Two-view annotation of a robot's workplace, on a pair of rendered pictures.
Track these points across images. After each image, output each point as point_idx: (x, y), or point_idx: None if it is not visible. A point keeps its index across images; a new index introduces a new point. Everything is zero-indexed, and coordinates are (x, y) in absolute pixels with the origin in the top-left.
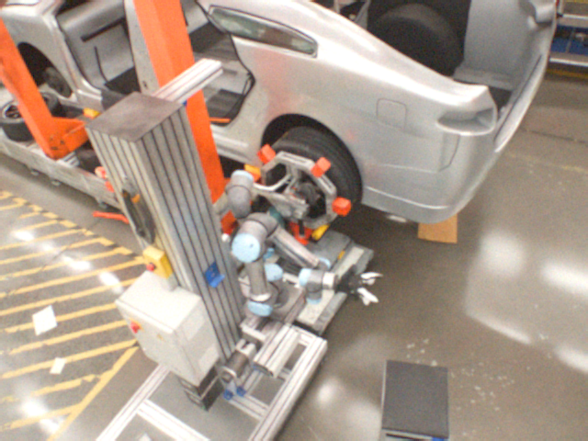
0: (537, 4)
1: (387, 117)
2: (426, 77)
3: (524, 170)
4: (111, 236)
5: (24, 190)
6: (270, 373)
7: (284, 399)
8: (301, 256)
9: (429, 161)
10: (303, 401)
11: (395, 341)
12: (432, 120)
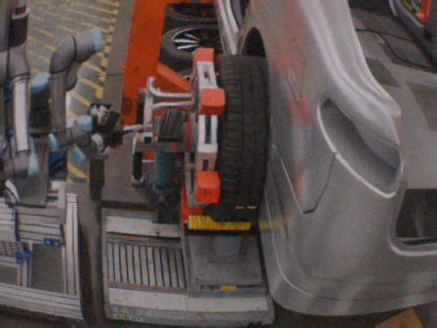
0: None
1: (294, 71)
2: (337, 38)
3: None
4: (107, 92)
5: (124, 23)
6: None
7: (5, 290)
8: (15, 128)
9: (301, 184)
10: (33, 324)
11: None
12: (315, 102)
